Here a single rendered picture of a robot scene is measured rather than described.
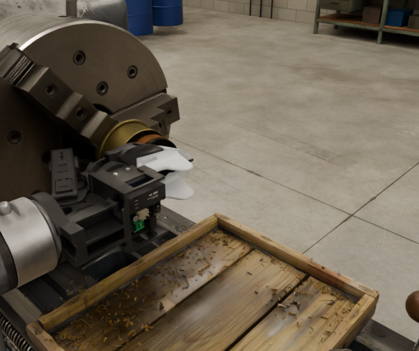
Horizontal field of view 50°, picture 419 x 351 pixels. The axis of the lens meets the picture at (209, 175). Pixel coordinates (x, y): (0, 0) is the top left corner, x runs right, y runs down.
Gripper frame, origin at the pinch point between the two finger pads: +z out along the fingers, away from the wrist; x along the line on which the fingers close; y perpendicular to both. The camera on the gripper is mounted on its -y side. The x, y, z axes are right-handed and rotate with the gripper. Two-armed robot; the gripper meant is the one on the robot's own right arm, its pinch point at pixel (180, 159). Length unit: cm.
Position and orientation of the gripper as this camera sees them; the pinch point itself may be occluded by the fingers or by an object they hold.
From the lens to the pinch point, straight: 57.0
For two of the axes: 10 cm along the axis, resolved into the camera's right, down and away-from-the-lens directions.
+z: 7.0, -3.3, 6.4
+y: 7.2, 3.2, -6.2
